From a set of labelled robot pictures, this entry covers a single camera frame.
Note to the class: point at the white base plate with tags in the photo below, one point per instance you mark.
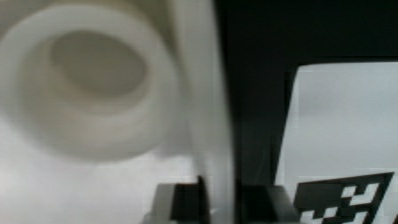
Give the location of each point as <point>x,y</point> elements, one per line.
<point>339,162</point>

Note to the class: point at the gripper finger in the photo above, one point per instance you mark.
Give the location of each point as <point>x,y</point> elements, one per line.
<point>264,205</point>

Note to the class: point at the white square tabletop part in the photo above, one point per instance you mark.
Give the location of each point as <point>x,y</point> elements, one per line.
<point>117,154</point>

